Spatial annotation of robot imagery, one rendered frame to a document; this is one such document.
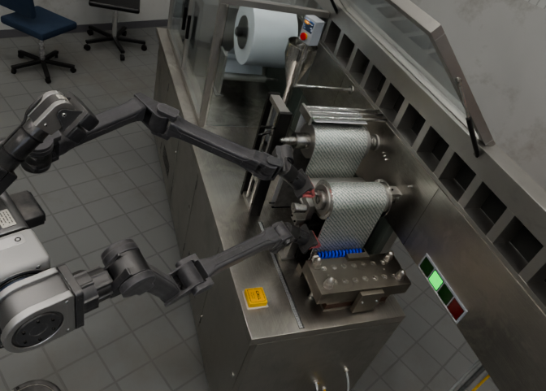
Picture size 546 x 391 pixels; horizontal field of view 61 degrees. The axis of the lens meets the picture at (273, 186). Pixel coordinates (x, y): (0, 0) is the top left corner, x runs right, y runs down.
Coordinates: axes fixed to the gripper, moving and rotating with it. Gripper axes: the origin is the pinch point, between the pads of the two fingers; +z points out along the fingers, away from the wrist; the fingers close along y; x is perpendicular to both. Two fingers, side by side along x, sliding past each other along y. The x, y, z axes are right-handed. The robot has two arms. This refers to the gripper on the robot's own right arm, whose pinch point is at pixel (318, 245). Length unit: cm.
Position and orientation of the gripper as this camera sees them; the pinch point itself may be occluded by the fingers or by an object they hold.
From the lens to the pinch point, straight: 181.1
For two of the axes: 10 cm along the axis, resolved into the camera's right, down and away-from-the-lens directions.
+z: 6.7, 3.7, 6.5
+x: 6.8, -6.6, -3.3
